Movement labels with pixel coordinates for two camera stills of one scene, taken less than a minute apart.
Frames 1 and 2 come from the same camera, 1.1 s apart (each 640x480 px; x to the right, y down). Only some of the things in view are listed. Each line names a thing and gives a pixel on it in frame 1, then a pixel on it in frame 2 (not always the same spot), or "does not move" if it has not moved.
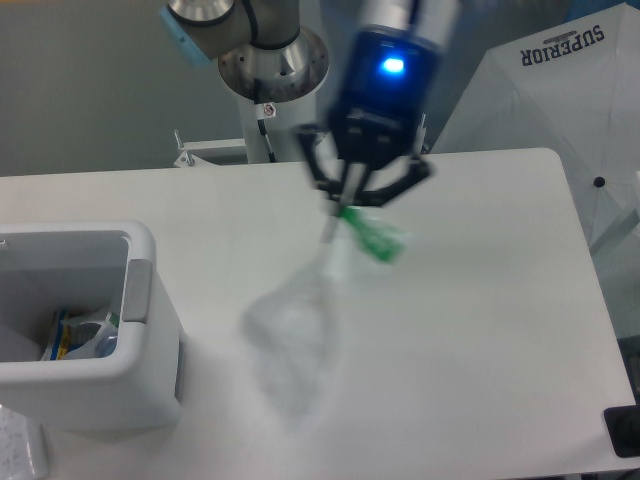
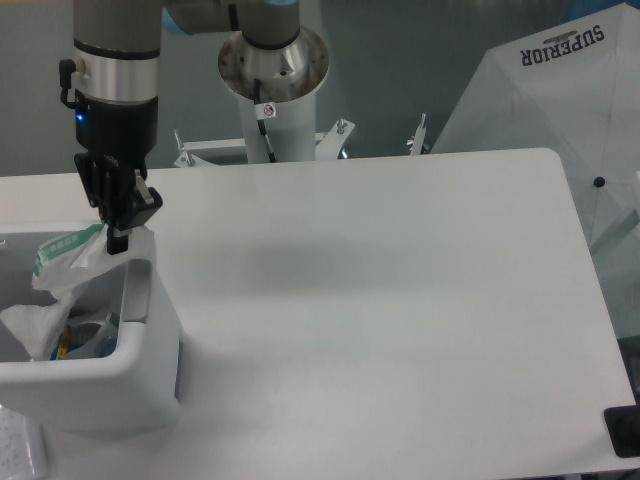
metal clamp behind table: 420,138 does not move
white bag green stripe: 288,325 -> 61,263
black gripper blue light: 389,82 -> 125,132
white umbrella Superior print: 571,87 does not move
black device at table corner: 623,423 does not move
